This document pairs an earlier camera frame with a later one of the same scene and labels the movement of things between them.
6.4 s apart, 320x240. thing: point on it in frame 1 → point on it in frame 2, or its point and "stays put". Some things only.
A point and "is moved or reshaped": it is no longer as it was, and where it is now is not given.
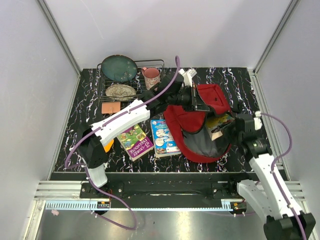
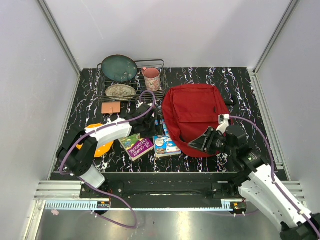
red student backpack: x=188 y=127 is moved or reshaped
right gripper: x=233 y=124 → x=204 y=142
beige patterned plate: x=120 y=92 stays put
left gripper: x=199 y=104 → x=156 y=130
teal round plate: x=119 y=68 stays put
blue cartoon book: x=164 y=142 stays put
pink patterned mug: x=152 y=77 stays put
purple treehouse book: x=135 y=142 stays put
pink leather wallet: x=110 y=107 stays put
